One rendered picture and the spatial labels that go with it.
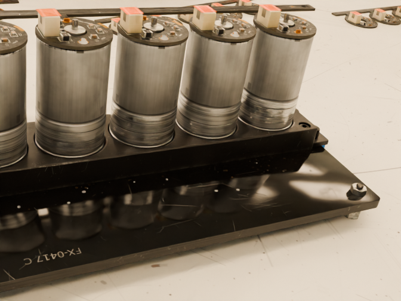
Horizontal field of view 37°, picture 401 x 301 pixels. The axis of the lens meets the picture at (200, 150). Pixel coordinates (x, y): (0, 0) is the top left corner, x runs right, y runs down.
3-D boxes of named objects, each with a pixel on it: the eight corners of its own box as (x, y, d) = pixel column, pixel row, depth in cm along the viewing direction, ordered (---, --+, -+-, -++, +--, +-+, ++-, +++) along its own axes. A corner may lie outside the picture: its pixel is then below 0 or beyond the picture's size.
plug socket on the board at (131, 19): (148, 33, 21) (150, 14, 20) (125, 34, 20) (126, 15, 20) (139, 24, 21) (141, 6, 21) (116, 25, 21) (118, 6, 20)
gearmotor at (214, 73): (242, 153, 25) (268, 34, 22) (188, 161, 23) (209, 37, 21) (214, 123, 26) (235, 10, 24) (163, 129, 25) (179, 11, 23)
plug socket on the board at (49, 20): (67, 36, 19) (68, 16, 19) (40, 37, 19) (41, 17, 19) (61, 27, 20) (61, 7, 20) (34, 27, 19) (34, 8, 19)
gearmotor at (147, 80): (181, 162, 23) (200, 37, 21) (120, 171, 22) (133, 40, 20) (156, 130, 25) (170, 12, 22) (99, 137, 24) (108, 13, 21)
